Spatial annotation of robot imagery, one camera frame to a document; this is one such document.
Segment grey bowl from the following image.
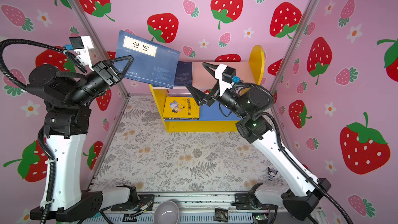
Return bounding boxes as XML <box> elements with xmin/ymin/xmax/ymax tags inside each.
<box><xmin>153</xmin><ymin>201</ymin><xmax>180</xmax><ymax>224</ymax></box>

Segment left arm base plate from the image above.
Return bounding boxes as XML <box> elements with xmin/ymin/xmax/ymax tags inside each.
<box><xmin>111</xmin><ymin>194</ymin><xmax>155</xmax><ymax>212</ymax></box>

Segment green lit circuit board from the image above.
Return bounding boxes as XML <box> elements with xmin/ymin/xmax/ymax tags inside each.
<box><xmin>252</xmin><ymin>213</ymin><xmax>268</xmax><ymax>224</ymax></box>

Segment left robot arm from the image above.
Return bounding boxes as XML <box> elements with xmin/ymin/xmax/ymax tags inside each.
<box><xmin>1</xmin><ymin>38</ymin><xmax>140</xmax><ymax>224</ymax></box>

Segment navy book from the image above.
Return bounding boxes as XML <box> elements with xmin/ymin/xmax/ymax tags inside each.
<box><xmin>152</xmin><ymin>61</ymin><xmax>193</xmax><ymax>88</ymax></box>
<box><xmin>115</xmin><ymin>30</ymin><xmax>180</xmax><ymax>89</ymax></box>

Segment small black circuit board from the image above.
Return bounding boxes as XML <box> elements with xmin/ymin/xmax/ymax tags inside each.
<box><xmin>214</xmin><ymin>208</ymin><xmax>229</xmax><ymax>223</ymax></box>

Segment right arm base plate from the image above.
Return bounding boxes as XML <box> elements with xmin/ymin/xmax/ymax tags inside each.
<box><xmin>231</xmin><ymin>193</ymin><xmax>277</xmax><ymax>211</ymax></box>

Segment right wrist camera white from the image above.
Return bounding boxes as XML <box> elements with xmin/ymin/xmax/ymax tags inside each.
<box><xmin>215</xmin><ymin>64</ymin><xmax>242</xmax><ymax>96</ymax></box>

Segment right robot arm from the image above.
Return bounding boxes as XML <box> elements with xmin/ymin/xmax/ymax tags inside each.
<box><xmin>186</xmin><ymin>62</ymin><xmax>352</xmax><ymax>224</ymax></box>

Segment yellow cartoon cover book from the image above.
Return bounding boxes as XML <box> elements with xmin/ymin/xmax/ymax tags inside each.
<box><xmin>162</xmin><ymin>96</ymin><xmax>200</xmax><ymax>119</ymax></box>

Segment yellow pink blue bookshelf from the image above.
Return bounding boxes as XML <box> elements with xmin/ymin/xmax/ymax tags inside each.
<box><xmin>149</xmin><ymin>45</ymin><xmax>268</xmax><ymax>133</ymax></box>

